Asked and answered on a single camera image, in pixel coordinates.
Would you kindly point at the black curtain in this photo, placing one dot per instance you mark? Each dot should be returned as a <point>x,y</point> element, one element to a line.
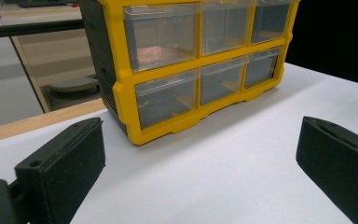
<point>338,37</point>

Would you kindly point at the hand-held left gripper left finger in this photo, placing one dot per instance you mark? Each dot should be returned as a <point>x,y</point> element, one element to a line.
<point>59,174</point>

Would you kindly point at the wooden table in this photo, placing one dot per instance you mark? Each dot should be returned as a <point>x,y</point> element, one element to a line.
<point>28,123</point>

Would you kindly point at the grey round base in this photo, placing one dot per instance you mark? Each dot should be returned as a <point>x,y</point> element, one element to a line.
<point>71,84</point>

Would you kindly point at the set of clear plastic drawers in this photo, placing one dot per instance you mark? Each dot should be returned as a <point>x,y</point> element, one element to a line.
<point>164,96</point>

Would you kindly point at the yellow black drawer organizer cabinet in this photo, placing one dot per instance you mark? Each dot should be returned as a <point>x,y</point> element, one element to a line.
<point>122,81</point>

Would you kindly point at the black metal frame bar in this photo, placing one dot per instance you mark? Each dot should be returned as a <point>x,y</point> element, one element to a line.
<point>28,29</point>

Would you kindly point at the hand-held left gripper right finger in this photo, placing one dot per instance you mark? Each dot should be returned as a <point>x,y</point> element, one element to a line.
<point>338,168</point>

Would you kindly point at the beige wooden cabinet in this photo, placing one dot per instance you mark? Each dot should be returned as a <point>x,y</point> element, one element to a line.
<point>59,56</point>

